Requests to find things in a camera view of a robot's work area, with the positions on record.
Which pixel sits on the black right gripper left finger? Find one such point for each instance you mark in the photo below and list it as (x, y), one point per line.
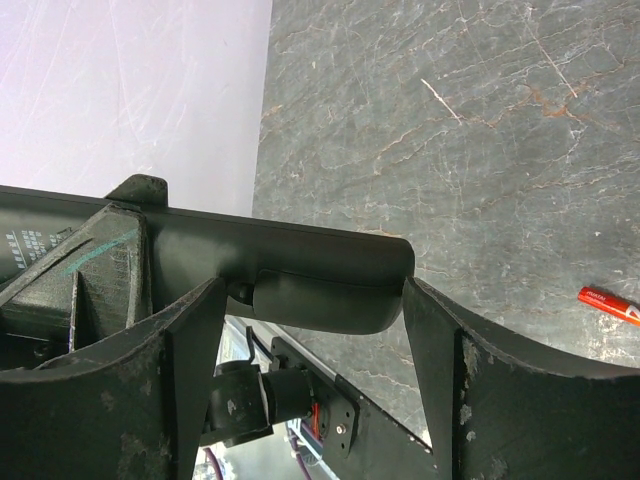
(130, 406)

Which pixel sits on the black remote control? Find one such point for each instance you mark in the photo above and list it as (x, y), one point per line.
(295, 275)

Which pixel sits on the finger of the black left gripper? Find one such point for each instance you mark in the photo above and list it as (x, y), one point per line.
(96, 283)
(141, 189)

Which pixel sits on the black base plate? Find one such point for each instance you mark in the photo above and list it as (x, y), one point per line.
(347, 433)

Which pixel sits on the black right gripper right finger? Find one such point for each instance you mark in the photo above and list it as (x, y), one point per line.
(499, 405)

